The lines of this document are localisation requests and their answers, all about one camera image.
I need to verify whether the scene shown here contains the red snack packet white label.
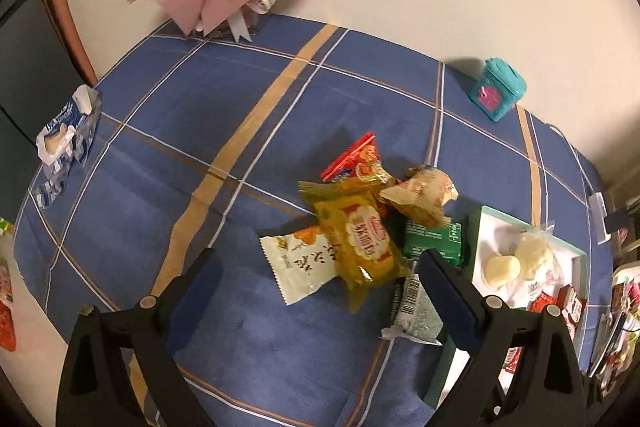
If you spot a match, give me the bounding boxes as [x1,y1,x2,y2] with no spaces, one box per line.
[556,285,586,340]

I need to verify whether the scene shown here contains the clear round cake packet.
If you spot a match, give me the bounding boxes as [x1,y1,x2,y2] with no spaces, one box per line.
[514,230,555,281]

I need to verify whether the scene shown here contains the heart shaped candy packet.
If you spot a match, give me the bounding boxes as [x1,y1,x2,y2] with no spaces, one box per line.
[484,256,521,288]

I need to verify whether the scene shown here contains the orange packet on floor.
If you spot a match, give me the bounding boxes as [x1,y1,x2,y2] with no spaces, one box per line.
[0,215,19,353]

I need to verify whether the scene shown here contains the white tray green rim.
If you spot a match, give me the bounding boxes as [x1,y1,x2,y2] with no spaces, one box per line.
[424,206,590,409]

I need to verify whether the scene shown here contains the mint green barcode packet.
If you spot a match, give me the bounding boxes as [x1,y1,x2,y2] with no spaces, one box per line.
[381,274,442,346]

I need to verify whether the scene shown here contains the dark green snack packet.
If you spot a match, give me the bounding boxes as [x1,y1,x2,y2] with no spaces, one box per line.
[402,221,463,267]

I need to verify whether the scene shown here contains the black charger plug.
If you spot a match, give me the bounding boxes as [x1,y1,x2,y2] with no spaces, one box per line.
[604,208,629,234]

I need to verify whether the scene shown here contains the white power strip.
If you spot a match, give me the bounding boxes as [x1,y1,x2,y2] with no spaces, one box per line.
[587,192,611,245]

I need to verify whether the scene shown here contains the yellow bread snack packet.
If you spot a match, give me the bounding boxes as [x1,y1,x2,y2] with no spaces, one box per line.
[298,178,409,312]

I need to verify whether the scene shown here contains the beige orange puffed snack bag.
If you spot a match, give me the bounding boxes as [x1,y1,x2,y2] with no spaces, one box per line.
[378,167,459,229]

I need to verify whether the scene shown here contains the white cream tea snack packet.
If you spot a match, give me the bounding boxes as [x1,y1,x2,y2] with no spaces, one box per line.
[259,225,337,306]

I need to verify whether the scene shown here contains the blue white wrapper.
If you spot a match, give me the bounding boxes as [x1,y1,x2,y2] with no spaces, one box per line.
[34,84,102,209]

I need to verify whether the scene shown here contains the red small snack packet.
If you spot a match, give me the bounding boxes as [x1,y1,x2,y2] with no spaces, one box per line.
[320,131,396,186]

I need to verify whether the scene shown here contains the blue plaid tablecloth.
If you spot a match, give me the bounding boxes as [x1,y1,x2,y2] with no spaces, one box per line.
[15,16,613,426]

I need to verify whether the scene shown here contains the teal toy box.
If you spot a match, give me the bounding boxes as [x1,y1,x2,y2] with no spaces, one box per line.
[469,57,527,122]

